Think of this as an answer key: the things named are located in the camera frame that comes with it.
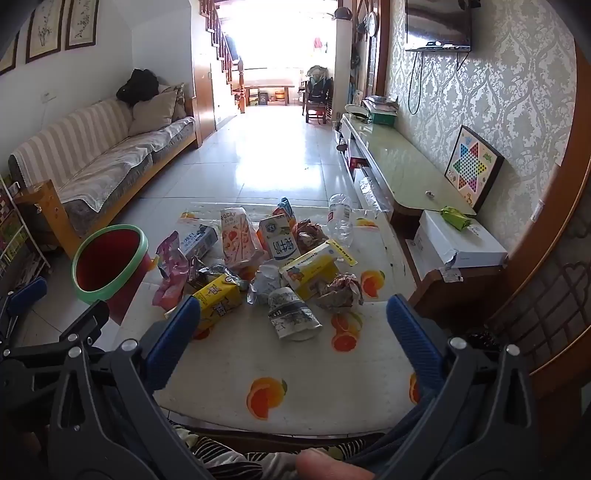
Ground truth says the person's leg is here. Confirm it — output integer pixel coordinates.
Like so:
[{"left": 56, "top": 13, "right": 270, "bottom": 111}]
[{"left": 172, "top": 422, "right": 403, "bottom": 480}]

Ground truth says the pink biscuit stick box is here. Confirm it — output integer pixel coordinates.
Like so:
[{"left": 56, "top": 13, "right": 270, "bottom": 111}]
[{"left": 219, "top": 207, "right": 267, "bottom": 271}]

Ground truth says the pink snack bag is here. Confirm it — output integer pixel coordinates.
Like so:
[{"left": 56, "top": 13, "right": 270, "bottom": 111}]
[{"left": 152, "top": 231, "right": 190, "bottom": 311}]

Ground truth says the wooden table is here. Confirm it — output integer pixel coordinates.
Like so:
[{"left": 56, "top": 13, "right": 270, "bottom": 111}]
[{"left": 242, "top": 78, "right": 296, "bottom": 107}]

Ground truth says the star checkers board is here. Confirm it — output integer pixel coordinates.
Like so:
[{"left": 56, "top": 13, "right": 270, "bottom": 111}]
[{"left": 444, "top": 124, "right": 505, "bottom": 214}]

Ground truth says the clear plastic bottle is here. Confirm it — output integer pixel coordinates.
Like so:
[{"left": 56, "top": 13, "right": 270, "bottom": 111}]
[{"left": 327, "top": 193, "right": 356, "bottom": 248}]

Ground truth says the framed picture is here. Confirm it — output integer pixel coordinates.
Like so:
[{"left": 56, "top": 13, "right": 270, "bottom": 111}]
[
  {"left": 65, "top": 0, "right": 100, "bottom": 51},
  {"left": 25, "top": 0, "right": 65, "bottom": 64},
  {"left": 0, "top": 32, "right": 20, "bottom": 75}
]

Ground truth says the white cardboard box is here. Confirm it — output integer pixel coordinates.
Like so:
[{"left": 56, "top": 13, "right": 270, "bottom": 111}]
[{"left": 413, "top": 210, "right": 509, "bottom": 278}]

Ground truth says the patterned pillow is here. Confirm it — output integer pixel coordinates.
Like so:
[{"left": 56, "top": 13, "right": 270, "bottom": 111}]
[{"left": 159, "top": 83, "right": 187, "bottom": 122}]

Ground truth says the white drink carton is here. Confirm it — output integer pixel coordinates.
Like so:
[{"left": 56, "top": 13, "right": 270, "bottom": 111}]
[{"left": 178, "top": 224, "right": 219, "bottom": 259}]

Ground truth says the striped wooden sofa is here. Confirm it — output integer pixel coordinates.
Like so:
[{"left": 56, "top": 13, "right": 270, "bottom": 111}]
[{"left": 8, "top": 82, "right": 204, "bottom": 262}]

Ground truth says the beige pillow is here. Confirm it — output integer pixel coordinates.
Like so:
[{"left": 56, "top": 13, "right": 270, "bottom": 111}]
[{"left": 128, "top": 90, "right": 179, "bottom": 137}]

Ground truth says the yellow cardboard box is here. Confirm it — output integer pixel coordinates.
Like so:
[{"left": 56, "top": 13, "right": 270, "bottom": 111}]
[{"left": 279, "top": 239, "right": 358, "bottom": 301}]

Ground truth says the black cloth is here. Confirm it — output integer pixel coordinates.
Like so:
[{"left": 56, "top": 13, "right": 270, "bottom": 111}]
[{"left": 116, "top": 68, "right": 160, "bottom": 108}]

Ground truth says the blue white milk carton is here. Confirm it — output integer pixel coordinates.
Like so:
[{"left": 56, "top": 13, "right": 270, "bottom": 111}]
[{"left": 257, "top": 215, "right": 301, "bottom": 268}]

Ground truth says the green packet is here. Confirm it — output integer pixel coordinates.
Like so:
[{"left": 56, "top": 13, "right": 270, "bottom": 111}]
[{"left": 438, "top": 206, "right": 472, "bottom": 230}]

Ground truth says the white grey crushed packet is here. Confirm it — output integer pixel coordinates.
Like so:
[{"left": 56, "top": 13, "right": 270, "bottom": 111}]
[{"left": 268, "top": 287, "right": 323, "bottom": 342}]

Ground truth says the book rack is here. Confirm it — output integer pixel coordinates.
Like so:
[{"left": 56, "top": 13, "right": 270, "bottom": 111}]
[{"left": 0, "top": 174, "right": 52, "bottom": 297}]

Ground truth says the wooden staircase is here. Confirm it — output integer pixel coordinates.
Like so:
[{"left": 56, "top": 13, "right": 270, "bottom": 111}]
[{"left": 198, "top": 0, "right": 246, "bottom": 114}]

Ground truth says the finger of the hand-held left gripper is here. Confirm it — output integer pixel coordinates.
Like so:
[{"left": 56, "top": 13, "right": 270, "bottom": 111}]
[
  {"left": 0, "top": 277, "right": 49, "bottom": 333},
  {"left": 0, "top": 301, "right": 112, "bottom": 365}
]

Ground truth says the brown wrapper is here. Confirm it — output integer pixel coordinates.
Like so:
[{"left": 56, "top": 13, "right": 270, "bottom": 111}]
[
  {"left": 316, "top": 273, "right": 365, "bottom": 315},
  {"left": 294, "top": 220, "right": 330, "bottom": 254}
]

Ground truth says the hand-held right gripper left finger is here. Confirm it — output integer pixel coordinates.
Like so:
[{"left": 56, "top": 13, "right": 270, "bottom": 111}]
[{"left": 46, "top": 294, "right": 218, "bottom": 480}]

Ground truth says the orange snack bag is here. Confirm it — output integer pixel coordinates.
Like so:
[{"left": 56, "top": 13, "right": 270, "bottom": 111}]
[{"left": 271, "top": 198, "right": 297, "bottom": 232}]

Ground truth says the wooden cabinet door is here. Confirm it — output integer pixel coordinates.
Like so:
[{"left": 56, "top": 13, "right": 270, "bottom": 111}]
[{"left": 193, "top": 51, "right": 218, "bottom": 133}]

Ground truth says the long television cable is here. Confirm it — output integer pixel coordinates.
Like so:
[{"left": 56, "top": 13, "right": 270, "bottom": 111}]
[{"left": 408, "top": 50, "right": 424, "bottom": 116}]

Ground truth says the orange print tablecloth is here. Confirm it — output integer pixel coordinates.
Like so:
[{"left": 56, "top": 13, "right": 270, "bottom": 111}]
[{"left": 113, "top": 200, "right": 433, "bottom": 437}]

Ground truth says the silver blue wrapper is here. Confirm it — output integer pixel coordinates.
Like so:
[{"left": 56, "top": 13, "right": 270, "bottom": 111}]
[{"left": 210, "top": 262, "right": 252, "bottom": 288}]

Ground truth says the wall television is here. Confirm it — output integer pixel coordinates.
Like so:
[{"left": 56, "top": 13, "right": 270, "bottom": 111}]
[{"left": 405, "top": 0, "right": 473, "bottom": 52}]

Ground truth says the silver foil wrapper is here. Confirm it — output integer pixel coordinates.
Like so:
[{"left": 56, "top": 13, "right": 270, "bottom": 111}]
[{"left": 247, "top": 261, "right": 290, "bottom": 305}]

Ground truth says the red bin with green rim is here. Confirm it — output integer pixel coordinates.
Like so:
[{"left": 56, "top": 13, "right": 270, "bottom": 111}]
[{"left": 71, "top": 224, "right": 160, "bottom": 326}]

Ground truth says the long television cabinet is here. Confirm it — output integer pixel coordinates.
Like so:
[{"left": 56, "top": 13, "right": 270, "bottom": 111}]
[{"left": 336, "top": 112, "right": 479, "bottom": 232}]

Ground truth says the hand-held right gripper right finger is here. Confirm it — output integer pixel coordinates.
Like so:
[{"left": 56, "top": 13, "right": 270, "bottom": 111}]
[{"left": 374, "top": 294, "right": 539, "bottom": 480}]

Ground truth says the yellow drink carton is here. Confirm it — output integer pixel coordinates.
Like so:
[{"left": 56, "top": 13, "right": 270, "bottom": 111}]
[{"left": 166, "top": 273, "right": 242, "bottom": 334}]

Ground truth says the clear plastic sheet roll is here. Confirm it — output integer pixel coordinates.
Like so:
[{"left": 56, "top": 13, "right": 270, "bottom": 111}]
[{"left": 358, "top": 175, "right": 393, "bottom": 216}]

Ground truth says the wooden chair with clothes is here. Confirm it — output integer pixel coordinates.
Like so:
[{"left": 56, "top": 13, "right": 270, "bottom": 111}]
[{"left": 302, "top": 65, "right": 334, "bottom": 125}]

